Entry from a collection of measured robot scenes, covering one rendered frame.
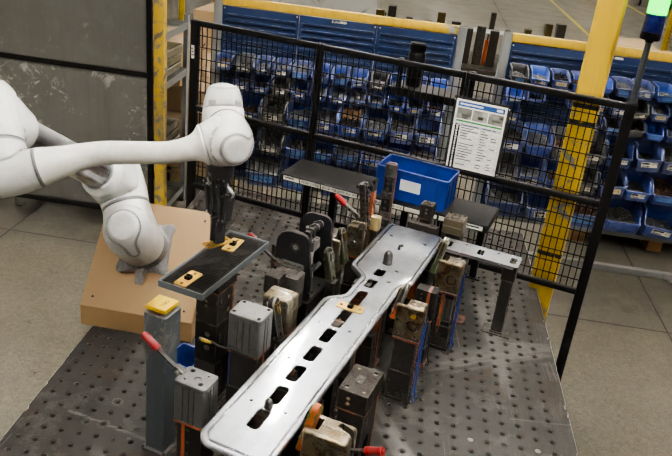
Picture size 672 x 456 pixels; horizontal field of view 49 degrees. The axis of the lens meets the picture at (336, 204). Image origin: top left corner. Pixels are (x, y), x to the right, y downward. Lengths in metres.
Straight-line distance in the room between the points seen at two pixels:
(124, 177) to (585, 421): 2.41
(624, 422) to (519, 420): 1.45
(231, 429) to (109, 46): 3.07
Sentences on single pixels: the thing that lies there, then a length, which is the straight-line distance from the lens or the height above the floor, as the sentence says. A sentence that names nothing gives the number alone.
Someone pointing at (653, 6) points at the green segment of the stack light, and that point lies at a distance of 2.84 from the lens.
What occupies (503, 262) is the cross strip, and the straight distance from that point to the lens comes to 2.69.
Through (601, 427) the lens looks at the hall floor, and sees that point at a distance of 3.77.
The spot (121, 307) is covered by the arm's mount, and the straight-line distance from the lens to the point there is 2.61.
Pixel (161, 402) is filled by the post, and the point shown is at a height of 0.88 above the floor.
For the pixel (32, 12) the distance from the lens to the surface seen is 4.65.
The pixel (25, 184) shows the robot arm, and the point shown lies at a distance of 1.95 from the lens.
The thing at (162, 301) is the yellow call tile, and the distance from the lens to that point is 1.92.
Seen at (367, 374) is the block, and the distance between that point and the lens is 1.94.
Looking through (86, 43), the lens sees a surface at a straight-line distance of 4.54.
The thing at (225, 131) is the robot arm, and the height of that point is 1.62.
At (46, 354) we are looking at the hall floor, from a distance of 3.79.
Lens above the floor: 2.17
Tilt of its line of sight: 23 degrees down
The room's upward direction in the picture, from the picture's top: 7 degrees clockwise
